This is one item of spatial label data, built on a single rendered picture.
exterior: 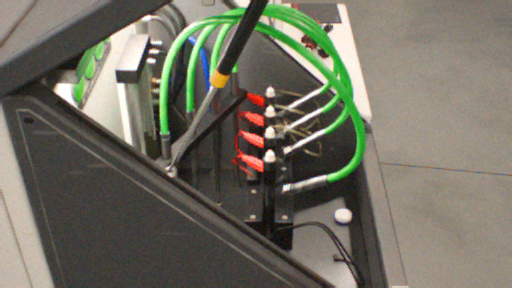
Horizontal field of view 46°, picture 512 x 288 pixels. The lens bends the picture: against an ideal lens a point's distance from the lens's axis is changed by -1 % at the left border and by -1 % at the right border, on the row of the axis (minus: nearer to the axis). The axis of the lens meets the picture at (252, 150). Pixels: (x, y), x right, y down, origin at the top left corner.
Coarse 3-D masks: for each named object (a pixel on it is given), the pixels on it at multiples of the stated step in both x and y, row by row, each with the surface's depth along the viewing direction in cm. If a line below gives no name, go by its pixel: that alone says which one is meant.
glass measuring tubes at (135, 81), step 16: (128, 48) 114; (144, 48) 114; (128, 64) 109; (144, 64) 114; (128, 80) 109; (144, 80) 118; (128, 96) 113; (144, 96) 120; (128, 112) 114; (144, 112) 119; (128, 128) 115; (144, 128) 121; (144, 144) 119
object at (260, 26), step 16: (224, 16) 94; (240, 16) 94; (192, 32) 98; (272, 32) 92; (176, 48) 101; (304, 48) 92; (320, 64) 92; (336, 80) 92; (160, 96) 109; (160, 112) 111; (352, 112) 94; (352, 160) 99; (336, 176) 102
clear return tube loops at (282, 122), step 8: (296, 112) 135; (304, 112) 135; (280, 120) 144; (288, 120) 143; (280, 128) 145; (288, 128) 128; (304, 128) 144; (320, 128) 137; (304, 136) 129; (320, 144) 130; (312, 152) 134; (320, 152) 131
